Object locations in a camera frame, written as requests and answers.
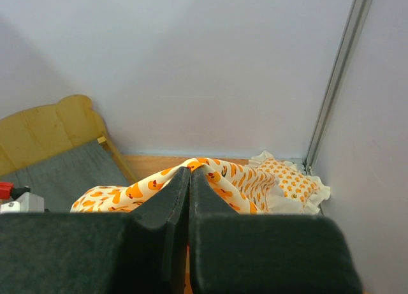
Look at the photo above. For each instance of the duck print small pillow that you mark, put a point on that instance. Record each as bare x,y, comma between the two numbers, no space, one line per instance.
294,192

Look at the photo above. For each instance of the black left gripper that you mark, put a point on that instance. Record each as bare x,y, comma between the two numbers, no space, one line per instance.
19,199

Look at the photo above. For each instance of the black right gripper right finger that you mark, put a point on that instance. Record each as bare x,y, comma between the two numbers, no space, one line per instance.
246,253

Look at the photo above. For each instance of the duck print bed cover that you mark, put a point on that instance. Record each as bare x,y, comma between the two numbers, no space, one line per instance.
210,185

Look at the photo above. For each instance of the wooden pet bed frame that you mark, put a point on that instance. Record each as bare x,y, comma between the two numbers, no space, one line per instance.
60,151

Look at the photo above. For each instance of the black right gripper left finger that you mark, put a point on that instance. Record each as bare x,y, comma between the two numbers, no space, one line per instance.
67,253

